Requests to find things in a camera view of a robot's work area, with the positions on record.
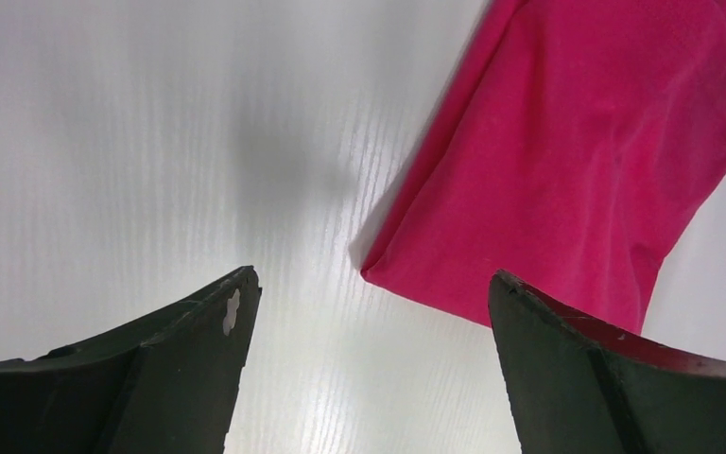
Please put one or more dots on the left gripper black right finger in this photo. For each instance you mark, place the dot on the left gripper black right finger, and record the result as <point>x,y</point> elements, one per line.
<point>577,384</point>

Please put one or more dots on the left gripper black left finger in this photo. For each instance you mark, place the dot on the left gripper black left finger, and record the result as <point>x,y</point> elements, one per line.
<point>166,382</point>

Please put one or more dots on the red t shirt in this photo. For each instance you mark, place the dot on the red t shirt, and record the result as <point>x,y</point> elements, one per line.
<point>575,144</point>

